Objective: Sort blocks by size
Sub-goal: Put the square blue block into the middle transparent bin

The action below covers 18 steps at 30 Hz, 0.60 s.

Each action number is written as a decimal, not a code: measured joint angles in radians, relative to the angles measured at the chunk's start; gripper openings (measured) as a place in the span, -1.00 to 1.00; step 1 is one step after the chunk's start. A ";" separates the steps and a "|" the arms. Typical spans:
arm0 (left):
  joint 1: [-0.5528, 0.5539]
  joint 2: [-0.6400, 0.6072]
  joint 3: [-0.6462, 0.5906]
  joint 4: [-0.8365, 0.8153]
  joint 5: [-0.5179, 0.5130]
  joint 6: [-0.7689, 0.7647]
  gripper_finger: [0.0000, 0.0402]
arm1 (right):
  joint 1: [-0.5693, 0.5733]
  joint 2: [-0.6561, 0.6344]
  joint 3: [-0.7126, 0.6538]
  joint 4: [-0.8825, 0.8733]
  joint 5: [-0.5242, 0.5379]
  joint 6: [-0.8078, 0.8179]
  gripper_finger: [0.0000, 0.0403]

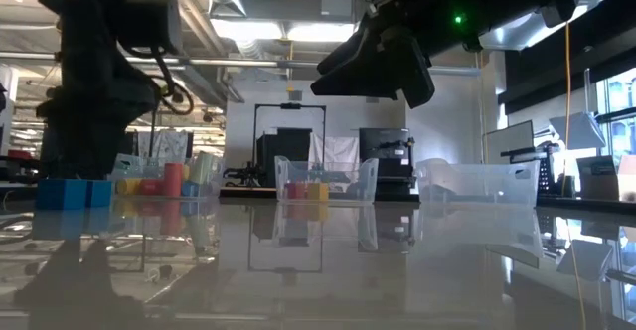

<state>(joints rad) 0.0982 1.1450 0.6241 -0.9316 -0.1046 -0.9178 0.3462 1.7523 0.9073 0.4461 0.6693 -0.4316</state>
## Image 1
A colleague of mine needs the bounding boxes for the patterned white cloth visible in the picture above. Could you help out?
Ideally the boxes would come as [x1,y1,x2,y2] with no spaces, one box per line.
[136,129,190,165]

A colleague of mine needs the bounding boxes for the black perforated stand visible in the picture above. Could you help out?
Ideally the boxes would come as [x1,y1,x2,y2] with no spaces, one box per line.
[538,140,565,196]

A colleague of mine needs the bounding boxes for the black equipment cabinet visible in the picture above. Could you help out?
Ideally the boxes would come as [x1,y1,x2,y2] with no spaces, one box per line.
[358,127,417,203]

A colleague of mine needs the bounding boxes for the white angled panel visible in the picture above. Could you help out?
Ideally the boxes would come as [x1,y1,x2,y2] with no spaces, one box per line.
[549,111,608,151]

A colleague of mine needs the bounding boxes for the brown cardboard box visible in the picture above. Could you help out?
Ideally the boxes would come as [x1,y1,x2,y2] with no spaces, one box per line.
[575,155,621,203]

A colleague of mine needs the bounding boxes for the large metal air duct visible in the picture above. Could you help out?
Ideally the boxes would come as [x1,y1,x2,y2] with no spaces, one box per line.
[476,0,610,53]

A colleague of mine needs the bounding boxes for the yellow wooden cylinder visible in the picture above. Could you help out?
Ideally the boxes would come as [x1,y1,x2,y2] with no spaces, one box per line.
[115,178,143,196]

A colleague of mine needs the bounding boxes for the red wooden cube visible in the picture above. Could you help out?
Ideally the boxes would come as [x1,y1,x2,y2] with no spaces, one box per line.
[284,181,307,201]

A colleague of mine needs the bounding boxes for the yellow wooden cube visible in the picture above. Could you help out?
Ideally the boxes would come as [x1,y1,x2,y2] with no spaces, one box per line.
[305,181,330,202]

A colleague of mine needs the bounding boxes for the grey ceiling box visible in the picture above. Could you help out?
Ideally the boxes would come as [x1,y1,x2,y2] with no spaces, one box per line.
[320,0,355,18]

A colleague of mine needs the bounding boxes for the plain white cloth sheet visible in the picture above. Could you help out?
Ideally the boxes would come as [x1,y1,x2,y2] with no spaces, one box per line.
[308,133,361,173]

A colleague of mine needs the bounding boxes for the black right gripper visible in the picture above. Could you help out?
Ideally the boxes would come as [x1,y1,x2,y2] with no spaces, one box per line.
[310,0,498,110]

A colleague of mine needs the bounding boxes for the white board screen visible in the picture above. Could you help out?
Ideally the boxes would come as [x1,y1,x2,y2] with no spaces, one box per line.
[482,119,537,166]

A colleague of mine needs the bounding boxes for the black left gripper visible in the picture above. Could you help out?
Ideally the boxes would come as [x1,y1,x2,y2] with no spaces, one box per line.
[35,51,160,180]

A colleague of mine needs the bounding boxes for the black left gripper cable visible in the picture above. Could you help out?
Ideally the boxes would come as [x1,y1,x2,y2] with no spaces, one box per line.
[126,44,196,117]

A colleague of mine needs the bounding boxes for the long silver ceiling pipe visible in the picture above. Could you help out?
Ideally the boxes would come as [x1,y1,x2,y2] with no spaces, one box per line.
[121,56,482,78]

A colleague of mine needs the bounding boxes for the bright ceiling light panel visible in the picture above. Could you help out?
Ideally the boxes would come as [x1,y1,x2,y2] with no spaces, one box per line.
[211,18,365,43]

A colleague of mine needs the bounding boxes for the black frame rig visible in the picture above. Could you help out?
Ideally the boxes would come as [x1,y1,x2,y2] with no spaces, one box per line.
[251,102,328,188]

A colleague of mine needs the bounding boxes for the clear plastic bin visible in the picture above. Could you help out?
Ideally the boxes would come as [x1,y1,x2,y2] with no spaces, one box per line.
[109,150,224,200]
[415,159,542,207]
[274,155,380,204]

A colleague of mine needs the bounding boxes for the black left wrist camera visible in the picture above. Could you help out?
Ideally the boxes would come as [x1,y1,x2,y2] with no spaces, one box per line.
[117,0,184,57]

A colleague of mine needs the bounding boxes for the pale green wooden block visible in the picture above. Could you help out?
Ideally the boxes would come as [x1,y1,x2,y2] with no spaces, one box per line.
[188,151,216,187]

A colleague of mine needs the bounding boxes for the tall red wooden block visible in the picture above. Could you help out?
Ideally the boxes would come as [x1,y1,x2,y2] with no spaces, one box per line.
[163,162,186,199]

